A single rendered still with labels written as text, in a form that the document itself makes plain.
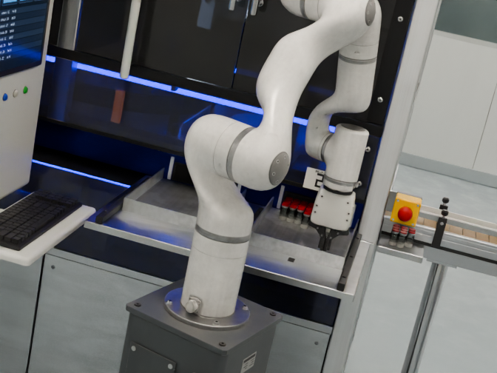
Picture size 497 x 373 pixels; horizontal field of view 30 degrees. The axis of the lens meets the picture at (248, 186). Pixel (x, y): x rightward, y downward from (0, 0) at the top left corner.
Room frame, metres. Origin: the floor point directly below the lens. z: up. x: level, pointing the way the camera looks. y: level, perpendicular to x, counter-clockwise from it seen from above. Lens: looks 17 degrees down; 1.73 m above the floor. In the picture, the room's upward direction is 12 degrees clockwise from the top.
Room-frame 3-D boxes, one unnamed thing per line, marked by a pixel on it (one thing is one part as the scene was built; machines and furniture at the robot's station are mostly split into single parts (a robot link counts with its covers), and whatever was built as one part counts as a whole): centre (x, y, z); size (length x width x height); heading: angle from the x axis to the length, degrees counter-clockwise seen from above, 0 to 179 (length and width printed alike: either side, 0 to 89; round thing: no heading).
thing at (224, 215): (1.87, 0.06, 1.16); 0.19 x 0.12 x 0.24; 57
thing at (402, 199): (2.47, -0.44, 0.99); 0.08 x 0.07 x 0.07; 171
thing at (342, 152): (2.25, -0.22, 1.18); 0.09 x 0.08 x 0.13; 57
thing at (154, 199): (2.45, 0.16, 0.90); 0.34 x 0.26 x 0.04; 171
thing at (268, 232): (2.40, -0.18, 0.90); 0.34 x 0.26 x 0.04; 171
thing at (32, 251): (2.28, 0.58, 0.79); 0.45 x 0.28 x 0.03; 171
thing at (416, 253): (2.51, -0.46, 0.87); 0.14 x 0.13 x 0.02; 171
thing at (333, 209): (2.24, -0.22, 1.03); 0.10 x 0.08 x 0.11; 81
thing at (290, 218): (2.48, -0.19, 0.90); 0.18 x 0.02 x 0.05; 81
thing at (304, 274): (2.36, 0.00, 0.87); 0.70 x 0.48 x 0.02; 81
